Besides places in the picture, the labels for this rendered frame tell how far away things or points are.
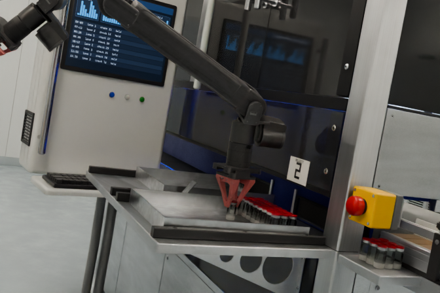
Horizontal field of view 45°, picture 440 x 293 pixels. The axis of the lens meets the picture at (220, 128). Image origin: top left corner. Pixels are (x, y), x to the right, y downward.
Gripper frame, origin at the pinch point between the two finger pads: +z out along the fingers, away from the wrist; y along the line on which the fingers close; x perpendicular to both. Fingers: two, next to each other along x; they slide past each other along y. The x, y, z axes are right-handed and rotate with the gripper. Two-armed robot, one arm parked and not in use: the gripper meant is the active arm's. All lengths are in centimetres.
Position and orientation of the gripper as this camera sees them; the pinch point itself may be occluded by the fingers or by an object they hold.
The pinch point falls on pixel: (231, 203)
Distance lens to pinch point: 126.4
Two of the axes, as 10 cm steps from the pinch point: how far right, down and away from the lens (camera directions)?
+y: 7.7, 0.8, 6.3
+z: -1.5, 9.9, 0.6
